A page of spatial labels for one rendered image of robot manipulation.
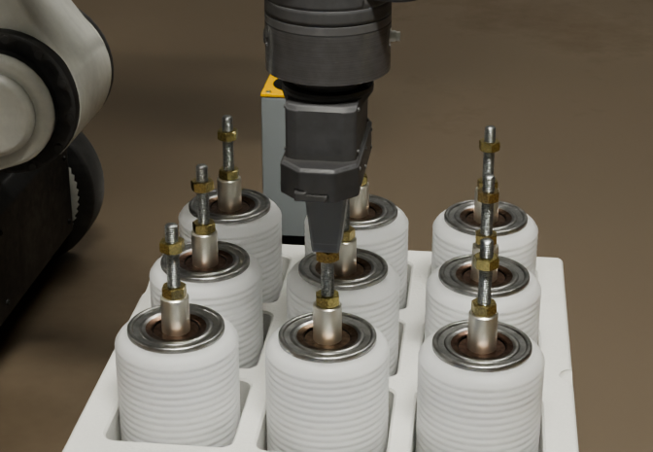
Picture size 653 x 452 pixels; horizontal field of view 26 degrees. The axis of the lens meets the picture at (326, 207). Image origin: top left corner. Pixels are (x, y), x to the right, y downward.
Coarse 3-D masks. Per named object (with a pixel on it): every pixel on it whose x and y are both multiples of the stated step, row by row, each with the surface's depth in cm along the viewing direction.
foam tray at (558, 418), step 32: (288, 256) 138; (416, 256) 138; (416, 288) 132; (544, 288) 132; (416, 320) 126; (544, 320) 126; (416, 352) 121; (544, 352) 121; (96, 384) 116; (256, 384) 116; (416, 384) 116; (544, 384) 116; (96, 416) 111; (256, 416) 111; (416, 416) 115; (544, 416) 111; (64, 448) 107; (96, 448) 107; (128, 448) 107; (160, 448) 107; (192, 448) 107; (224, 448) 107; (256, 448) 107; (544, 448) 107; (576, 448) 107
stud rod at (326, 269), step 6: (324, 264) 106; (330, 264) 105; (324, 270) 106; (330, 270) 106; (324, 276) 106; (330, 276) 106; (324, 282) 106; (330, 282) 106; (324, 288) 106; (330, 288) 106; (324, 294) 106; (330, 294) 106
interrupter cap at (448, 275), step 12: (444, 264) 119; (456, 264) 119; (468, 264) 120; (504, 264) 119; (516, 264) 119; (444, 276) 117; (456, 276) 118; (468, 276) 118; (504, 276) 118; (516, 276) 117; (528, 276) 117; (456, 288) 115; (468, 288) 116; (492, 288) 115; (504, 288) 116; (516, 288) 115
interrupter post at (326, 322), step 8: (320, 312) 106; (328, 312) 106; (336, 312) 107; (320, 320) 107; (328, 320) 107; (336, 320) 107; (320, 328) 107; (328, 328) 107; (336, 328) 107; (320, 336) 107; (328, 336) 107; (336, 336) 107; (328, 344) 107
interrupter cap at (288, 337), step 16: (304, 320) 111; (352, 320) 111; (288, 336) 108; (304, 336) 109; (352, 336) 108; (368, 336) 108; (288, 352) 106; (304, 352) 106; (320, 352) 106; (336, 352) 106; (352, 352) 106
